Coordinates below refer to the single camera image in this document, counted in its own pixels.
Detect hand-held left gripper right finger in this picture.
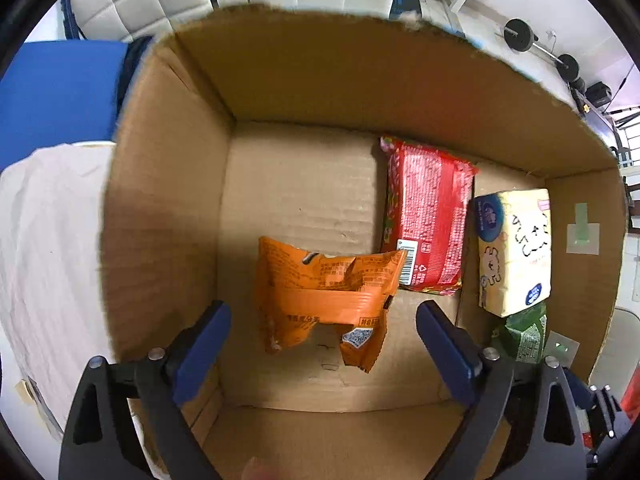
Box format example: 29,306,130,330
415,300,588,480

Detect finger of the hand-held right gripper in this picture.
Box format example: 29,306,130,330
587,384,635,466
562,372,601,443

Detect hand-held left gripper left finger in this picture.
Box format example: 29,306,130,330
59,300,234,480

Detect orange snack packet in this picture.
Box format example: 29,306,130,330
256,236,409,375

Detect cardboard box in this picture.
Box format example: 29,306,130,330
99,4,629,480

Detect green snack packet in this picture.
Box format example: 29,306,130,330
489,304,549,364

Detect yellow tissue pack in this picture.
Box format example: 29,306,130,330
472,188,554,319

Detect red snack packet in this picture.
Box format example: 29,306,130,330
378,134,479,296

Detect green tape strip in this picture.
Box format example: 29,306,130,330
566,203,599,256

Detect pink bed sheet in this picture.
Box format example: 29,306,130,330
0,142,120,437

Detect black weight plates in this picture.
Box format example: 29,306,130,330
570,76,614,109

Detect blue cloth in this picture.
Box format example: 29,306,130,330
0,40,129,173

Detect black barbell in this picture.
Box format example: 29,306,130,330
502,17,584,84

